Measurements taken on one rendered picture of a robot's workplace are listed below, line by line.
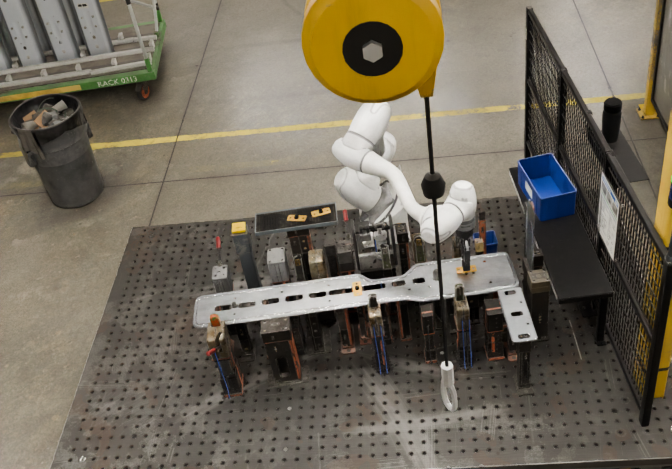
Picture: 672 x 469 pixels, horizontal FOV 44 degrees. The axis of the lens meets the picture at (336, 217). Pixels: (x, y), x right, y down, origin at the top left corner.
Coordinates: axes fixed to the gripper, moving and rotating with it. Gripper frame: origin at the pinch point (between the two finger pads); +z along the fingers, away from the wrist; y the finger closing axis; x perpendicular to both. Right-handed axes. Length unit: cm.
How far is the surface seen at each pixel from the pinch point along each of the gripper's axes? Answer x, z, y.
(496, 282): 11.2, 6.6, 7.6
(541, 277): 28.1, 0.6, 14.3
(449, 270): -6.6, 6.6, -3.4
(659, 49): 170, 51, -230
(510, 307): 13.6, 6.6, 22.7
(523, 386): 15, 35, 40
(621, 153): 66, -36, -11
